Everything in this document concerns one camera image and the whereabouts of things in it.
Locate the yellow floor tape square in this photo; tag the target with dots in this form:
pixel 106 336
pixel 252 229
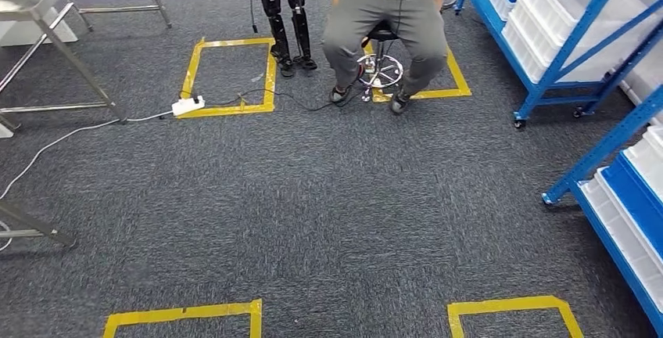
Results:
pixel 238 109
pixel 507 305
pixel 181 314

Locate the black humanoid robot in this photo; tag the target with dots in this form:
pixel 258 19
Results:
pixel 279 35

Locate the black stool with chrome base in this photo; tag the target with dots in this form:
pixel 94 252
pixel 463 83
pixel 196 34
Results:
pixel 383 32

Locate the person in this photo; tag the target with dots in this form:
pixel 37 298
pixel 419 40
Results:
pixel 362 19

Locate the white power strip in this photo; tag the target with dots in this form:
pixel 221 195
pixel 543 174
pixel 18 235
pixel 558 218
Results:
pixel 187 106

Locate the white table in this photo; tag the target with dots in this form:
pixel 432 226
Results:
pixel 31 32

